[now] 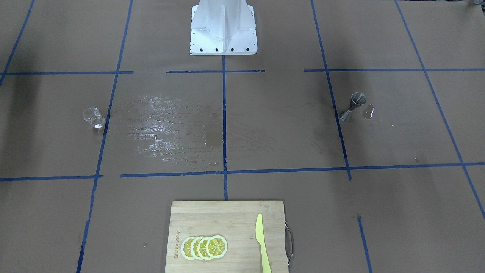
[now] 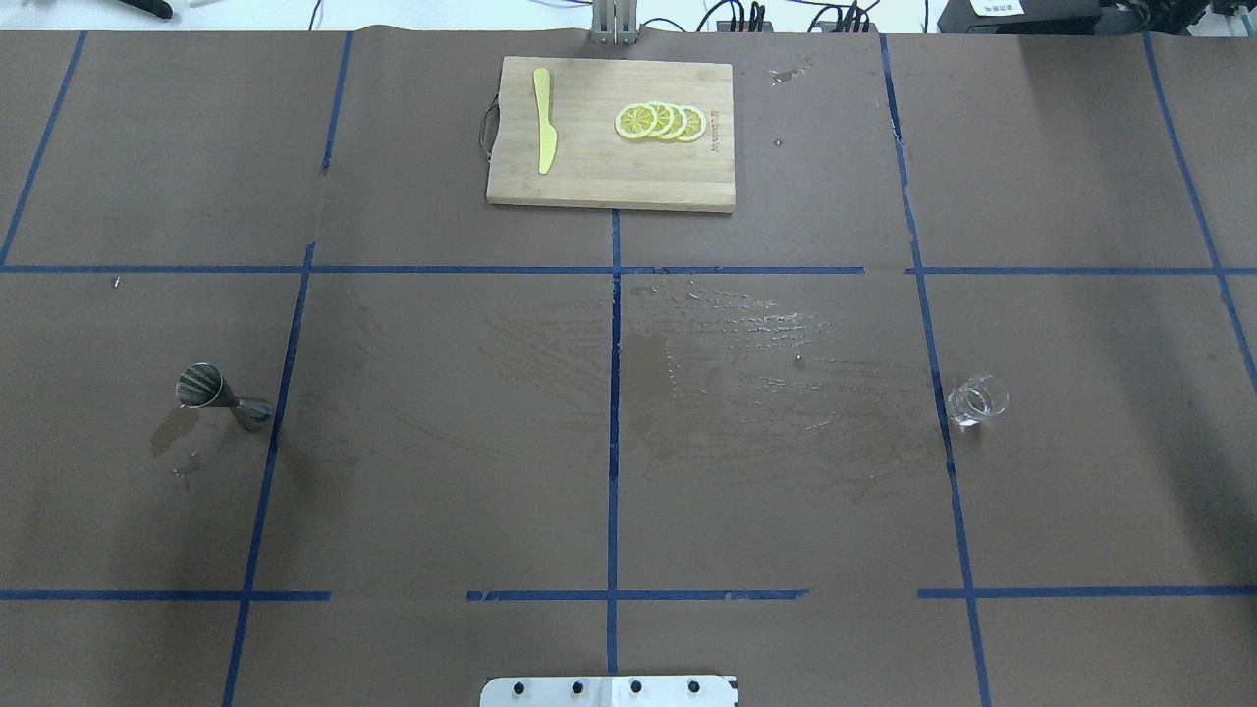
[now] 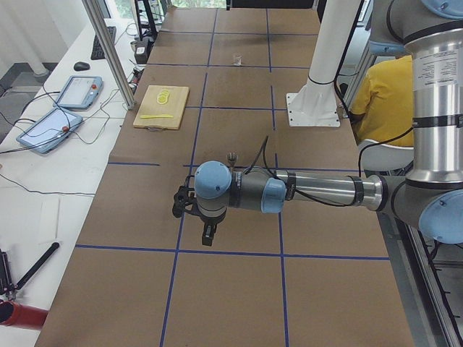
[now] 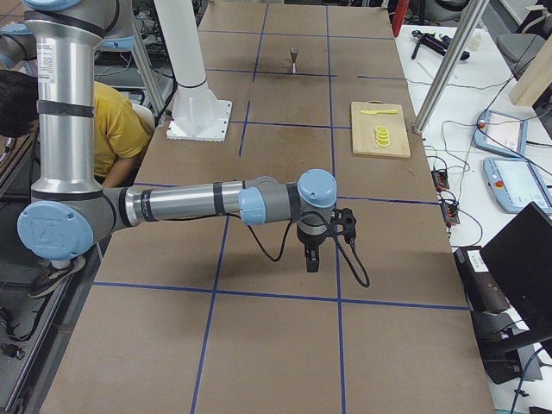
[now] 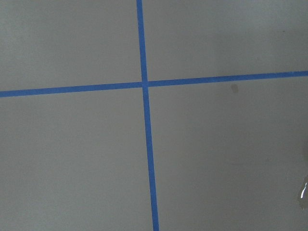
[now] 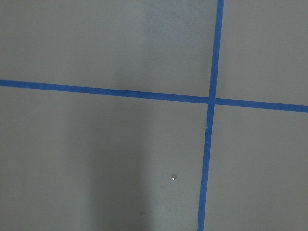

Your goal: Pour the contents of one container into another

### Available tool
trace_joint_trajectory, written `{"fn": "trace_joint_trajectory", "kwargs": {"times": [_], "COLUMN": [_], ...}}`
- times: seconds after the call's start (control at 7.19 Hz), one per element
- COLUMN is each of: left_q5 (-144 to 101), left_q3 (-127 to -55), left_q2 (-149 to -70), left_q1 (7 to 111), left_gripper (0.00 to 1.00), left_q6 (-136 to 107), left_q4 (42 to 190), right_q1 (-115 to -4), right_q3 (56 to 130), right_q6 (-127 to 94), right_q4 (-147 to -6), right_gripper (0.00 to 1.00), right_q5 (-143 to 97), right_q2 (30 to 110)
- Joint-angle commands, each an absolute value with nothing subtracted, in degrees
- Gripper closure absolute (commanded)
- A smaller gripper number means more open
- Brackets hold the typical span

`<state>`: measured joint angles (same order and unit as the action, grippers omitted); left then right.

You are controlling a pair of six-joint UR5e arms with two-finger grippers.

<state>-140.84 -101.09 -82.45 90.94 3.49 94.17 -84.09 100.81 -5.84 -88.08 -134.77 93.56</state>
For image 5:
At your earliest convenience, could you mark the brown paper table cover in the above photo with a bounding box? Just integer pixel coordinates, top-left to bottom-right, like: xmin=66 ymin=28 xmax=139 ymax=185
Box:
xmin=0 ymin=0 xmax=308 ymax=231

